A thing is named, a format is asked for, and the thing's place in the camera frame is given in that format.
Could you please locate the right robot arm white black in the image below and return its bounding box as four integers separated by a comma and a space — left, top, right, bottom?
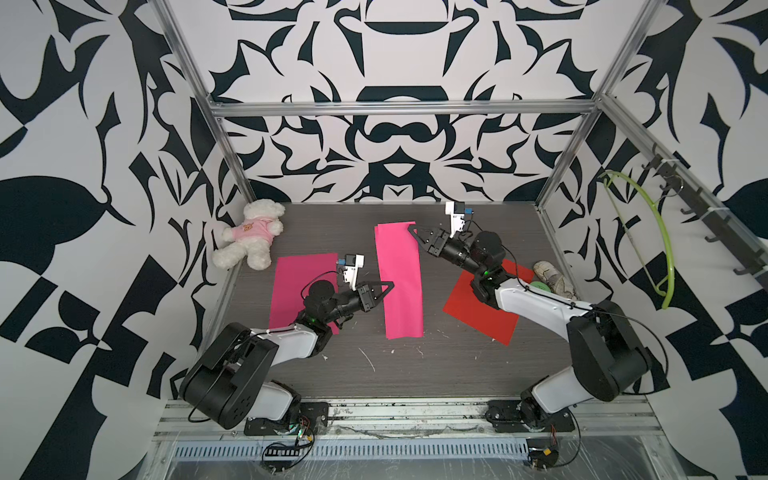
408, 225, 652, 431

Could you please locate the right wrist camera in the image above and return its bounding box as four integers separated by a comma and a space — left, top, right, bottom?
445, 201, 474, 240

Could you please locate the black wall hook rack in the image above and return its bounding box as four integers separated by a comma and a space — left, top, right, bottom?
644, 143, 767, 290

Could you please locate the right black connector board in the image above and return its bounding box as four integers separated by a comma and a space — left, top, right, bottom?
527, 442, 559, 470

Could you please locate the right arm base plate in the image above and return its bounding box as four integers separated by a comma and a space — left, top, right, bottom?
484, 398, 576, 433

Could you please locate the white teddy bear pink shirt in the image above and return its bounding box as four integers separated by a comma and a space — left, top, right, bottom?
212, 199, 285, 271

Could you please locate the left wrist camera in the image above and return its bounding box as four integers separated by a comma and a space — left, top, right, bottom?
337, 254, 365, 290

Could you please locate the magenta paper sheet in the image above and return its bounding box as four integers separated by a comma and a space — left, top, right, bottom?
268, 253, 339, 329
374, 222, 424, 340

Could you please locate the white grey sneaker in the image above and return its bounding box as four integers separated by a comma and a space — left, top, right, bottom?
533, 260, 579, 301

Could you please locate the black connector board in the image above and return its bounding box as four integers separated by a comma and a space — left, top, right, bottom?
527, 442, 559, 470
260, 442, 311, 473

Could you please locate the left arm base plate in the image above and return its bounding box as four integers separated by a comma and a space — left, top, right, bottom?
244, 401, 330, 436

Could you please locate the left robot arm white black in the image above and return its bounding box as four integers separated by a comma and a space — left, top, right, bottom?
179, 280, 395, 432

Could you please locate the red square paper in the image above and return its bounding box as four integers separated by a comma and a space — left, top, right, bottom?
443, 271, 519, 345

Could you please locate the left black connector board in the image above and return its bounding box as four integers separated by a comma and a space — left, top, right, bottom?
260, 442, 311, 473

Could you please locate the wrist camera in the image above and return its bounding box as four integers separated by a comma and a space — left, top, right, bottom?
337, 254, 365, 290
445, 201, 474, 240

